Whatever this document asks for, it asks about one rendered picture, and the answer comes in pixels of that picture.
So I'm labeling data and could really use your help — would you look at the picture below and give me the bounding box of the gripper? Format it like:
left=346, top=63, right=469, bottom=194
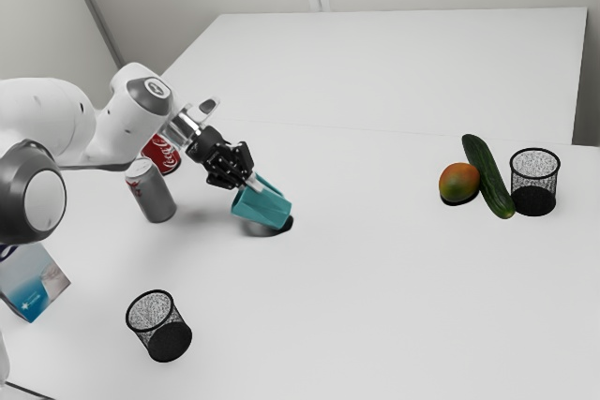
left=185, top=125, right=265, bottom=194

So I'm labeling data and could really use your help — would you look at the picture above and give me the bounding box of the teal faceted mug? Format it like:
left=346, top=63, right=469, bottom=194
left=230, top=173, right=293, bottom=231

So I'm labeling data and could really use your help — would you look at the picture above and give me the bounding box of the mango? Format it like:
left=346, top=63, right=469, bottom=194
left=439, top=162, right=482, bottom=202

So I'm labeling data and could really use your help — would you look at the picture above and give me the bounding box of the red soda can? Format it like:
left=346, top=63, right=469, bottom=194
left=141, top=133, right=183, bottom=177

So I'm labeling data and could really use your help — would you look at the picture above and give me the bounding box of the green cucumber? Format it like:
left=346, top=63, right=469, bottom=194
left=461, top=133, right=517, bottom=220

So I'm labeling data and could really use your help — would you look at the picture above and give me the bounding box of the silver soda can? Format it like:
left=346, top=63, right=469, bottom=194
left=124, top=157, right=178, bottom=224

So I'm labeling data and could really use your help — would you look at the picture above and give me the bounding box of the black mesh pen holder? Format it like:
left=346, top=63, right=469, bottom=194
left=125, top=289, right=193, bottom=363
left=509, top=148, right=562, bottom=217

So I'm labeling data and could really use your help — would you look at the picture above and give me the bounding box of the blue and white carton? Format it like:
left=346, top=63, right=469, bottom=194
left=0, top=243, right=72, bottom=324

